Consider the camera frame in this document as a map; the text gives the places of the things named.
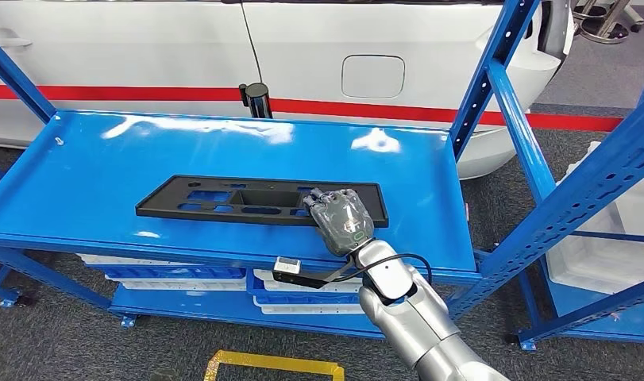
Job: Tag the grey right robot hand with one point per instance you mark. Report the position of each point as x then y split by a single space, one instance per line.
342 221

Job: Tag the black plastic panel part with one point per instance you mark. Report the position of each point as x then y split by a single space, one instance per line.
158 205

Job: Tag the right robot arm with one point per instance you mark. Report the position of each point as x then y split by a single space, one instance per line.
406 321

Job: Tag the red barrier belt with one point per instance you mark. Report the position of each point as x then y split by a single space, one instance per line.
406 112

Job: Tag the white car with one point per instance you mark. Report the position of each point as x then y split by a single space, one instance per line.
143 42

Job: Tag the metal stand base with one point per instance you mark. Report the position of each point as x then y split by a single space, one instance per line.
605 26

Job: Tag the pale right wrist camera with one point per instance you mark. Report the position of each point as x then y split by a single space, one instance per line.
287 265

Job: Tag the black stanchion post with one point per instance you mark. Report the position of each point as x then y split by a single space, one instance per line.
258 100

